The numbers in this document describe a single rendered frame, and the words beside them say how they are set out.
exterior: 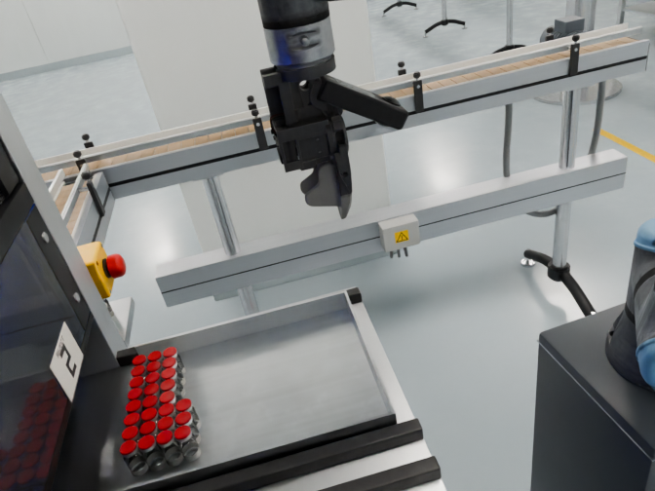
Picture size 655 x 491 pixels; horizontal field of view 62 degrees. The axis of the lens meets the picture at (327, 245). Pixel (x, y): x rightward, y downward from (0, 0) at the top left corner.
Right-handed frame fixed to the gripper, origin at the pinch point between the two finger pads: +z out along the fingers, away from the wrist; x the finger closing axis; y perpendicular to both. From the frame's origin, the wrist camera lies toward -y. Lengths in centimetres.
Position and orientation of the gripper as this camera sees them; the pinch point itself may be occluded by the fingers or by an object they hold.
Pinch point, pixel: (346, 207)
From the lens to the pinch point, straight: 73.8
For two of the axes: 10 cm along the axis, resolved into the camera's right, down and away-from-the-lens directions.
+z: 1.6, 8.3, 5.3
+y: -9.6, 2.5, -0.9
